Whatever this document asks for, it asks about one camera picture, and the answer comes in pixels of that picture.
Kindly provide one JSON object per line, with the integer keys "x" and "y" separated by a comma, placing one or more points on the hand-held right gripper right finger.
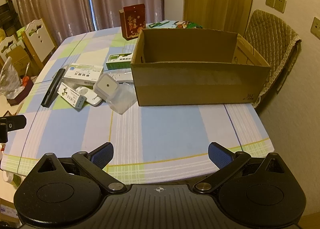
{"x": 220, "y": 156}

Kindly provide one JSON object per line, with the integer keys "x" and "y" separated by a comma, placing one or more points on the chair with quilted cover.
{"x": 272, "y": 34}

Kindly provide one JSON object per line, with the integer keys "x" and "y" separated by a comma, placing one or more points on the square white clear-cased box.
{"x": 107, "y": 85}

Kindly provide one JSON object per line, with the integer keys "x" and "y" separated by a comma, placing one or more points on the checked tablecloth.
{"x": 162, "y": 131}

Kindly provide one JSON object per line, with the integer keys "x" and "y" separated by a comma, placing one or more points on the dark storage shelf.
{"x": 8, "y": 11}

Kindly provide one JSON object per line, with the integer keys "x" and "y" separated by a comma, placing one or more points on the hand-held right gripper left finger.
{"x": 102, "y": 156}

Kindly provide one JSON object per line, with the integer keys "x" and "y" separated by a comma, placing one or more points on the small white remote control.
{"x": 91, "y": 98}

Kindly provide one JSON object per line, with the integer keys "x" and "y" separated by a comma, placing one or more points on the pink-brown curtain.
{"x": 75, "y": 2}

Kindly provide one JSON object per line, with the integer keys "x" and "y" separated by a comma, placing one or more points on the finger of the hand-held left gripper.
{"x": 15, "y": 122}

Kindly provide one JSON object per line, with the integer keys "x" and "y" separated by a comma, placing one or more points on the green cartoon printed bag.
{"x": 180, "y": 24}

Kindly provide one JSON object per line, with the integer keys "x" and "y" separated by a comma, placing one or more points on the long white remote control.
{"x": 123, "y": 76}

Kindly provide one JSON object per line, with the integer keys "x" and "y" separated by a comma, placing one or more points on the clear plastic case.
{"x": 122, "y": 103}

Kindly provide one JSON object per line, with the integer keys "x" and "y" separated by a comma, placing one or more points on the brown carton on floor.
{"x": 18, "y": 61}

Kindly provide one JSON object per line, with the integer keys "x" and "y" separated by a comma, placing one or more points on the orange grey booklet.
{"x": 82, "y": 74}

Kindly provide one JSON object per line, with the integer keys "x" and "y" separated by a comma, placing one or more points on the white tape roll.
{"x": 7, "y": 176}

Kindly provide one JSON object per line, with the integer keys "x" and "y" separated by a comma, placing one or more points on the black pen-shaped device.
{"x": 53, "y": 86}

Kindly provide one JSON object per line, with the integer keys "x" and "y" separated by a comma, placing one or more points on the brown cardboard box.
{"x": 195, "y": 84}

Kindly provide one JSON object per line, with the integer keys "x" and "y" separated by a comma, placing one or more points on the white wooden chair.
{"x": 41, "y": 44}
{"x": 7, "y": 49}

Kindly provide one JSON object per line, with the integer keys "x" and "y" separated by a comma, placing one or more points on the crumpled clear plastic bag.
{"x": 8, "y": 76}

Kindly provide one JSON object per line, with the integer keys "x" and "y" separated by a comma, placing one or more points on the dark red gift box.
{"x": 132, "y": 21}

